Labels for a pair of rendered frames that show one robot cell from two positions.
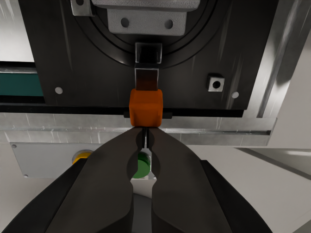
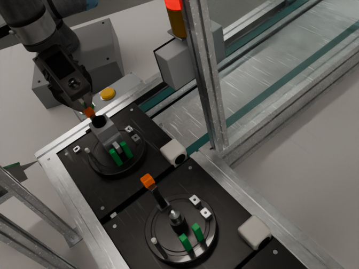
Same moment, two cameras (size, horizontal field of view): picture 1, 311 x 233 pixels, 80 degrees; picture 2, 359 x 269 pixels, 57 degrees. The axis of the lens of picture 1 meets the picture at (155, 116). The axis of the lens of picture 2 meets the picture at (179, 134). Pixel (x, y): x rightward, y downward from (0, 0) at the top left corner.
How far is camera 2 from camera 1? 69 cm
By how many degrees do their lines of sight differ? 19
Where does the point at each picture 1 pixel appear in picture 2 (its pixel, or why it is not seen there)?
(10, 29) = (169, 119)
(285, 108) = not seen: hidden behind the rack
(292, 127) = not seen: hidden behind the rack
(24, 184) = (144, 63)
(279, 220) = not seen: outside the picture
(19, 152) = (138, 80)
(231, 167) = (32, 150)
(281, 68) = (54, 175)
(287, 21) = (66, 185)
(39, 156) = (130, 84)
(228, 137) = (54, 144)
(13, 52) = (165, 113)
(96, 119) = (115, 111)
